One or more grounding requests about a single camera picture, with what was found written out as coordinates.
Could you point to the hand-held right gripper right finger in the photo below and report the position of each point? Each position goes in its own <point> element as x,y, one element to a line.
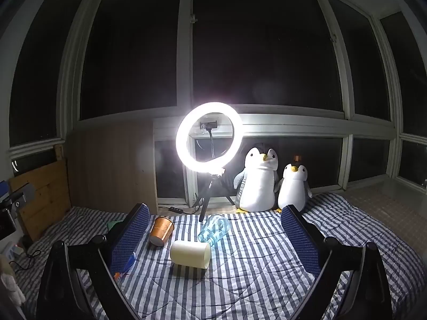
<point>302,236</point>

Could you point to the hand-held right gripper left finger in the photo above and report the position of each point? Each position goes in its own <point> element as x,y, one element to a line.
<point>128,236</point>

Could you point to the cream plastic cup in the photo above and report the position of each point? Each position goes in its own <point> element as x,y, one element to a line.
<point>190,254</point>

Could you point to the copper metal cup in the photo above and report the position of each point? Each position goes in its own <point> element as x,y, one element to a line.
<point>160,230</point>

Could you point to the dark green cloth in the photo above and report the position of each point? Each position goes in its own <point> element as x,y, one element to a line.
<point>115,228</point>

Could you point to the small penguin plush toy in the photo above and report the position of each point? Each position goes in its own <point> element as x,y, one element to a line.
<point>293,186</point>

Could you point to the black power strip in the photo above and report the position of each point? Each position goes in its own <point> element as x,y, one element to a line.
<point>181,210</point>

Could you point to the large penguin plush toy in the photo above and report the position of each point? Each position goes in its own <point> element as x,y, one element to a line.
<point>258,183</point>

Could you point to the light wooden panel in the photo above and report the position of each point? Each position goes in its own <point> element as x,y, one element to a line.
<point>111,163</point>

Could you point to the striped bed blanket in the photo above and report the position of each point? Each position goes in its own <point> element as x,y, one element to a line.
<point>233,273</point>

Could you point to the clear blue glass mug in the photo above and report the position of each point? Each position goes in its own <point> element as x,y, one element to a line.
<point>214,229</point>

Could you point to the wooden headboard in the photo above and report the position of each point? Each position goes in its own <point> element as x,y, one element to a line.
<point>40,196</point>

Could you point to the white power strip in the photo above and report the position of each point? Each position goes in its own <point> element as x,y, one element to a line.
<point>13,251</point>

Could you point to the white window frame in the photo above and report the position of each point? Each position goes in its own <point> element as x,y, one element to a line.
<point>213,120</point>

